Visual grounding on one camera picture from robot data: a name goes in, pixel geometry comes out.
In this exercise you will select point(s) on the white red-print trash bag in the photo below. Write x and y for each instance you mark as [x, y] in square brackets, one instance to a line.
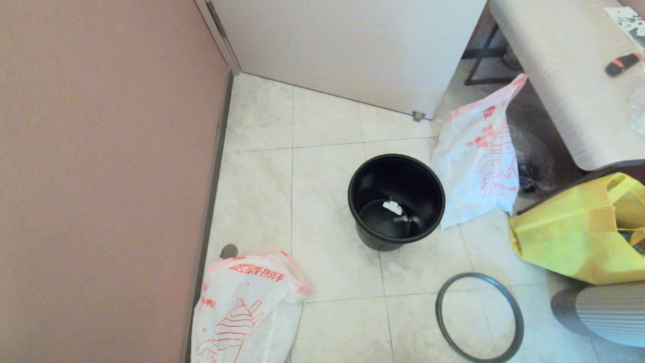
[473, 166]
[242, 317]

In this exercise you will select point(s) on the black round trash bin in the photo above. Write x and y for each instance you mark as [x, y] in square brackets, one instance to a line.
[368, 186]

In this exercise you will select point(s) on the clear bag with dark contents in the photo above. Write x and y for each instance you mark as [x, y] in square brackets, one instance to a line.
[541, 161]

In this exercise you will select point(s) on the yellow fabric bag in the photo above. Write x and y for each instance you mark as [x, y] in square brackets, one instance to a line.
[569, 237]

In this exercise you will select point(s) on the small white paper scrap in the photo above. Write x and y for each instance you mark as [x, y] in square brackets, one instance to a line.
[392, 206]

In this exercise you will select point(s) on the metal door bottom latch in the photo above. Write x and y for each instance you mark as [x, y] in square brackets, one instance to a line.
[417, 116]

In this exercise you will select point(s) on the white door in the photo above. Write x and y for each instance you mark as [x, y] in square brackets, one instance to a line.
[352, 50]

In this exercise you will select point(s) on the white wood-grain table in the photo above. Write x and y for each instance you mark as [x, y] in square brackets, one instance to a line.
[564, 75]

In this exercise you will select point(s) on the grey ribbed round object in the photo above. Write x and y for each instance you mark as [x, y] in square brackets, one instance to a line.
[609, 312]

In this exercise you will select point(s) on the clear plastic wrap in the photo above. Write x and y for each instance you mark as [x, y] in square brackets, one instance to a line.
[637, 111]

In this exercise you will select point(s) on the black and orange marker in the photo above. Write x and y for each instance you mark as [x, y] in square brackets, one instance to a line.
[623, 64]

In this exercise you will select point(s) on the black-patterned white paper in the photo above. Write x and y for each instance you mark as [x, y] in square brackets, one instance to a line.
[630, 22]

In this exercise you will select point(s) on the black metal table frame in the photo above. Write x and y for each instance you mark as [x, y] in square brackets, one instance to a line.
[491, 79]

